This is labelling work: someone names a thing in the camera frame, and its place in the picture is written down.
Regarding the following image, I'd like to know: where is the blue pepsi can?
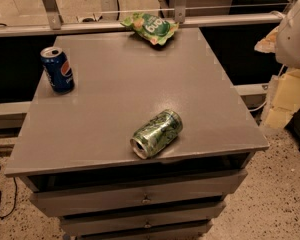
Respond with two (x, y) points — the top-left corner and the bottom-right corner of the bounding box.
(40, 46), (74, 94)

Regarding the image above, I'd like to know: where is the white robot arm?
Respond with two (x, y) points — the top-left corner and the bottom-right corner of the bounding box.
(254, 0), (300, 128)

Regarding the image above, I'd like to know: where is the metal railing frame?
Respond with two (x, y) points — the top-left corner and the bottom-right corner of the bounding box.
(0, 0), (297, 37)

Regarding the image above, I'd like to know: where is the green rice chip bag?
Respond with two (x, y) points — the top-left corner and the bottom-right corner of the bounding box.
(121, 12), (179, 46)

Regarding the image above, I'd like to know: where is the middle grey drawer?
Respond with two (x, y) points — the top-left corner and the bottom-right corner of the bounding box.
(61, 201), (225, 236)

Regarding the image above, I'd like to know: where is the grey drawer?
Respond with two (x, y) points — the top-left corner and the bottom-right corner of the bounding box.
(79, 220), (212, 240)
(30, 169), (247, 217)
(61, 201), (225, 236)

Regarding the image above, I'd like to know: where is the white cable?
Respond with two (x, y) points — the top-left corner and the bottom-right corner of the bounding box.
(248, 63), (286, 113)

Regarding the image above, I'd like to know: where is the bottom grey drawer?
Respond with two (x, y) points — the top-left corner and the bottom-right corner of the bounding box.
(79, 220), (212, 240)

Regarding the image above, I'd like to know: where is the top grey drawer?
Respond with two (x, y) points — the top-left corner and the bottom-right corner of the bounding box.
(30, 169), (247, 217)

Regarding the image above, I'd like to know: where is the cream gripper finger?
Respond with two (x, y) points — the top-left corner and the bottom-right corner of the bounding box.
(254, 27), (278, 53)
(264, 68), (300, 129)

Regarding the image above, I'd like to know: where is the grey drawer cabinet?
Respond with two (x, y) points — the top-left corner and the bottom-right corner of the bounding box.
(4, 27), (270, 240)

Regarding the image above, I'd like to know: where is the green soda can lying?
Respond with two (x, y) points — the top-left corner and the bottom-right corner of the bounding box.
(130, 109), (183, 159)

